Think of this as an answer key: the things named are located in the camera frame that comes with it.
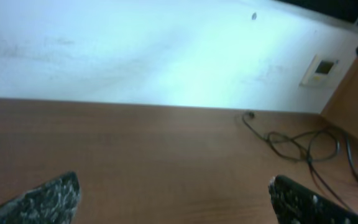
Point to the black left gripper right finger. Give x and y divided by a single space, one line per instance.
294 203

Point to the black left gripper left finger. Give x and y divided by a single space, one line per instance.
55 201

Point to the white wall thermostat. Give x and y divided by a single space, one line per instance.
320 72

